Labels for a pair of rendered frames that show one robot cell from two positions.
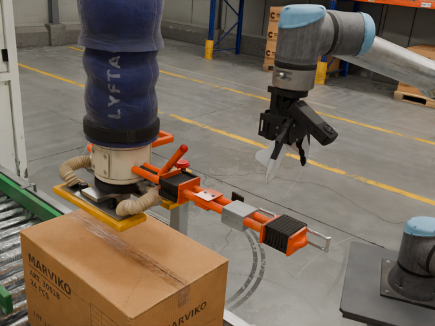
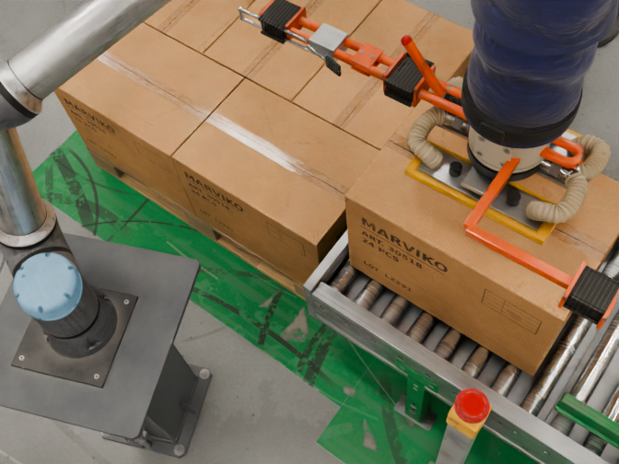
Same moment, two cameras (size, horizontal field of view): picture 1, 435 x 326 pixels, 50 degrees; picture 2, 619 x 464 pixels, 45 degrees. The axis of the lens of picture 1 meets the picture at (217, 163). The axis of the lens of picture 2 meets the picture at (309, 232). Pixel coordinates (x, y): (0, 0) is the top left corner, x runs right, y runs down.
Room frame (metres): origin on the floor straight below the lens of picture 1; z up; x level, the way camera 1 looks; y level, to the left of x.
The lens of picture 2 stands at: (2.27, -0.07, 2.54)
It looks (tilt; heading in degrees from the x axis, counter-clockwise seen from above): 61 degrees down; 185
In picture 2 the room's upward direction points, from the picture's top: 10 degrees counter-clockwise
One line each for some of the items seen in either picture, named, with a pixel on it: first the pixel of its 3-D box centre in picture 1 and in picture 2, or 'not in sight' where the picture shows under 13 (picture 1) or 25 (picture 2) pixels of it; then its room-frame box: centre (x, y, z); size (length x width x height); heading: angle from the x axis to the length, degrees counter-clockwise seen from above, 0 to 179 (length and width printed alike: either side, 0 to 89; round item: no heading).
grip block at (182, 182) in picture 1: (179, 185); (409, 79); (1.19, 0.10, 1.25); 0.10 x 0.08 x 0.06; 141
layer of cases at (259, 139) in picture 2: not in sight; (270, 94); (0.45, -0.30, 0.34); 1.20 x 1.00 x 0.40; 50
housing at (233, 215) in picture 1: (239, 215); (329, 43); (1.06, -0.07, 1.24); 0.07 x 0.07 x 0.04; 51
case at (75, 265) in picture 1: (122, 293); (481, 233); (1.33, 0.30, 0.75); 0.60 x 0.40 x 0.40; 50
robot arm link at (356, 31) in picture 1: (340, 33); not in sight; (1.06, -0.24, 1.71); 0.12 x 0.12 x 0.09; 27
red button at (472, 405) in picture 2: (181, 165); (471, 407); (1.86, 0.15, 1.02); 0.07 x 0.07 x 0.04
